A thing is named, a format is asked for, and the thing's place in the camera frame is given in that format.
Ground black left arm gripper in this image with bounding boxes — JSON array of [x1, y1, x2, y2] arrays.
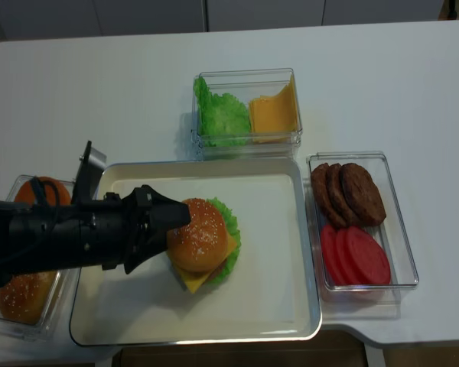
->
[[78, 185, 191, 274]]

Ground sesame bun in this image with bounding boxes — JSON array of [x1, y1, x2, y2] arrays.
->
[[167, 198, 228, 273], [0, 271, 57, 325]]

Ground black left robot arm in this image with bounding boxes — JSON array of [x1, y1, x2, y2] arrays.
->
[[0, 185, 190, 287]]

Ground yellow cheese slice on burger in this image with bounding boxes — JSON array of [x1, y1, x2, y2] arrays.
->
[[172, 235, 236, 294]]

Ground green lettuce leaf on burger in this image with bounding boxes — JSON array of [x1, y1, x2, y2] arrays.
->
[[207, 197, 242, 284]]

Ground green lettuce leaves in box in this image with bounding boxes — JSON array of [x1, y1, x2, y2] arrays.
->
[[194, 76, 251, 148]]

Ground clear lettuce and cheese box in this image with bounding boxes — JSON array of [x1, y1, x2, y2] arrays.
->
[[191, 68, 303, 160]]

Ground yellow cheese slices in box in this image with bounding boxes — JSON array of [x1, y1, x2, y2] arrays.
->
[[249, 76, 298, 143]]

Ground brown patty in burger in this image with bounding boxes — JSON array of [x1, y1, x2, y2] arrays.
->
[[205, 259, 227, 284]]

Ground white paper sheet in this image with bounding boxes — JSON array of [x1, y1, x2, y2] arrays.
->
[[75, 174, 299, 339]]

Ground plain brown bun bottom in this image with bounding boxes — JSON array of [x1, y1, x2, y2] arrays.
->
[[15, 177, 71, 206]]

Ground white rectangular serving tray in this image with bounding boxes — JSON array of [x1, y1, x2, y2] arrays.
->
[[70, 158, 322, 346]]

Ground clear bun box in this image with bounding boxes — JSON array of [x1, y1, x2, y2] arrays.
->
[[0, 174, 82, 343]]

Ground sesame bun top at edge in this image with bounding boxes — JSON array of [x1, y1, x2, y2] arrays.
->
[[0, 271, 57, 325]]

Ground left brown meat patty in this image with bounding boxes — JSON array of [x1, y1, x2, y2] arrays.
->
[[311, 163, 347, 229]]

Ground brown meat patty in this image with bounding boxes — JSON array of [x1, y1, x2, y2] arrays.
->
[[326, 164, 361, 226], [339, 163, 386, 226], [311, 163, 347, 229]]

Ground left red tomato slice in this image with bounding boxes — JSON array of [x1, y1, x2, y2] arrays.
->
[[321, 224, 346, 286]]

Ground red tomato slice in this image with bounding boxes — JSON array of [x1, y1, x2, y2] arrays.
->
[[335, 229, 361, 285], [321, 224, 346, 286], [345, 226, 391, 285]]

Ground middle brown meat patty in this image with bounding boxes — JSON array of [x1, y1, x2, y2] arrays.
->
[[326, 164, 361, 226]]

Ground middle red tomato slice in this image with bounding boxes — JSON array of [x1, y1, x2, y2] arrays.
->
[[335, 229, 361, 285]]

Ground right brown meat patty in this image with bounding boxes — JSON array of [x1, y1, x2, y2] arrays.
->
[[339, 163, 386, 226]]

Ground clear patty and tomato box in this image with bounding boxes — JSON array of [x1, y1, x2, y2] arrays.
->
[[307, 151, 419, 304]]

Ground right red tomato slice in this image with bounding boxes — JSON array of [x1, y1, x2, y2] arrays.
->
[[345, 226, 391, 285]]

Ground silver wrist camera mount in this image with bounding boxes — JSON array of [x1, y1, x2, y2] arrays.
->
[[71, 141, 106, 204]]

